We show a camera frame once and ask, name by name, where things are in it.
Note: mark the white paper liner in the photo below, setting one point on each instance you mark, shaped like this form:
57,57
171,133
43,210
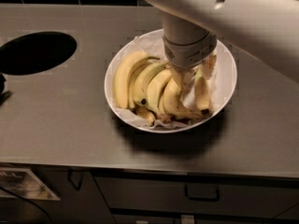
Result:
149,44

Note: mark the small hidden yellow banana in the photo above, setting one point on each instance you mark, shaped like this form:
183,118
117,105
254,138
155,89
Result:
144,113

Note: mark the framed picture on floor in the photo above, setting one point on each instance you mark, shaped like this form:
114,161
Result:
25,183

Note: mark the white ceramic bowl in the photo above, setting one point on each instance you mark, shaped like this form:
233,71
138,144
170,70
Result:
225,78

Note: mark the single yellow banana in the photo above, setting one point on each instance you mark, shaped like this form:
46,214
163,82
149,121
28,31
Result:
202,94

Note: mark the grey cabinet drawer front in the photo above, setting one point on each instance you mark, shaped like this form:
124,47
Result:
166,196

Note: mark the black round counter hole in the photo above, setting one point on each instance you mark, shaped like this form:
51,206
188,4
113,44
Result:
36,52

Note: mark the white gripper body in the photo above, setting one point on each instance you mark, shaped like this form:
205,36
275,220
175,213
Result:
189,54

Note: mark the black cabinet door handle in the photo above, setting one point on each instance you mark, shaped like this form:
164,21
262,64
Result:
75,178

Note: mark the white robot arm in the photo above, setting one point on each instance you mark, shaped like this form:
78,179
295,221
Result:
264,29

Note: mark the grey cabinet door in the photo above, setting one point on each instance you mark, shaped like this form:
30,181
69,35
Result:
86,206

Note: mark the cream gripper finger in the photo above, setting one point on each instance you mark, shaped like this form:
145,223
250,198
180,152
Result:
207,66
182,76

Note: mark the large left yellow banana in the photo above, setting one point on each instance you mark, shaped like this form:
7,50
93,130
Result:
120,84

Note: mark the black drawer handle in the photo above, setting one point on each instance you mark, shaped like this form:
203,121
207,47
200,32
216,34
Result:
201,193

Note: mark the thin inner yellow banana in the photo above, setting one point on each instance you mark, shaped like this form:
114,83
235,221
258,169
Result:
133,78

